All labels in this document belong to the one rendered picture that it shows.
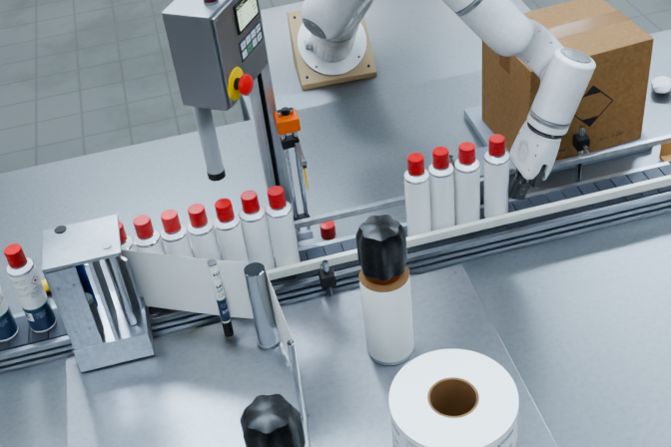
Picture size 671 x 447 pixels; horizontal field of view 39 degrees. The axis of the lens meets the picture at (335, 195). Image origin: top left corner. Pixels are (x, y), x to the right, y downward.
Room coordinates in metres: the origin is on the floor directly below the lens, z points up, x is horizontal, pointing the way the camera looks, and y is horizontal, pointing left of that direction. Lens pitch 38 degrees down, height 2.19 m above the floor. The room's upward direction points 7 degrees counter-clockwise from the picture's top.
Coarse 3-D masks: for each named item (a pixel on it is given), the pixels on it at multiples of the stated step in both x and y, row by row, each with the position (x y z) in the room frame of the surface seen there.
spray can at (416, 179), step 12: (408, 156) 1.49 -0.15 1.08; (420, 156) 1.49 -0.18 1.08; (408, 168) 1.48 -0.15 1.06; (420, 168) 1.47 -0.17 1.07; (408, 180) 1.47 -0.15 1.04; (420, 180) 1.46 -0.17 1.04; (408, 192) 1.47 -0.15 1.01; (420, 192) 1.46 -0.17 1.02; (408, 204) 1.47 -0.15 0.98; (420, 204) 1.46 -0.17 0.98; (408, 216) 1.47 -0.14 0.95; (420, 216) 1.46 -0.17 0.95; (408, 228) 1.47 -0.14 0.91; (420, 228) 1.46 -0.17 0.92
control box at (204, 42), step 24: (192, 0) 1.49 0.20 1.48; (168, 24) 1.45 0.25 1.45; (192, 24) 1.43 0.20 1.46; (216, 24) 1.42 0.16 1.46; (192, 48) 1.44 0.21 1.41; (216, 48) 1.42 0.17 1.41; (264, 48) 1.55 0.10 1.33; (192, 72) 1.44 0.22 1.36; (216, 72) 1.42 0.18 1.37; (240, 72) 1.46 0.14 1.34; (192, 96) 1.45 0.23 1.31; (216, 96) 1.42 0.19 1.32; (240, 96) 1.45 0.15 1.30
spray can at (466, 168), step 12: (468, 144) 1.51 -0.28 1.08; (468, 156) 1.48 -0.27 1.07; (456, 168) 1.49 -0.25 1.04; (468, 168) 1.48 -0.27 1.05; (456, 180) 1.49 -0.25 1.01; (468, 180) 1.48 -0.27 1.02; (456, 192) 1.49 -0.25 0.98; (468, 192) 1.47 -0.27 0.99; (456, 204) 1.49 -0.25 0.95; (468, 204) 1.47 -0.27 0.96; (456, 216) 1.49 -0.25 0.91; (468, 216) 1.47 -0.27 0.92
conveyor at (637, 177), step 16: (624, 176) 1.60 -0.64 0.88; (640, 176) 1.59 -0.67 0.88; (656, 176) 1.58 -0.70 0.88; (560, 192) 1.57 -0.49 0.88; (576, 192) 1.56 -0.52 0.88; (592, 192) 1.56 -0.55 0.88; (656, 192) 1.53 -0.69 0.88; (512, 208) 1.54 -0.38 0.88; (528, 208) 1.53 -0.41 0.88; (576, 208) 1.51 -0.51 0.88; (592, 208) 1.50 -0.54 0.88; (512, 224) 1.48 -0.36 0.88; (528, 224) 1.48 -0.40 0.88; (352, 240) 1.49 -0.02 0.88; (448, 240) 1.46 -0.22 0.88; (304, 256) 1.46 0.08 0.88; (320, 256) 1.45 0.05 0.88; (304, 272) 1.41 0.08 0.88; (16, 320) 1.38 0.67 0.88; (16, 336) 1.33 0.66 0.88; (32, 336) 1.32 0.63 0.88; (48, 336) 1.32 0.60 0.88
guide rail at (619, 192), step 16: (608, 192) 1.51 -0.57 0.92; (624, 192) 1.51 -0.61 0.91; (640, 192) 1.52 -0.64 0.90; (544, 208) 1.48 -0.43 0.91; (560, 208) 1.49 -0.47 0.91; (464, 224) 1.46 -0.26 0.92; (480, 224) 1.46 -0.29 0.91; (496, 224) 1.46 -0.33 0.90; (416, 240) 1.44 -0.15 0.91; (432, 240) 1.44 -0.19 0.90; (336, 256) 1.41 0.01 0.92; (352, 256) 1.41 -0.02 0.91; (272, 272) 1.39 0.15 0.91; (288, 272) 1.39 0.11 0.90
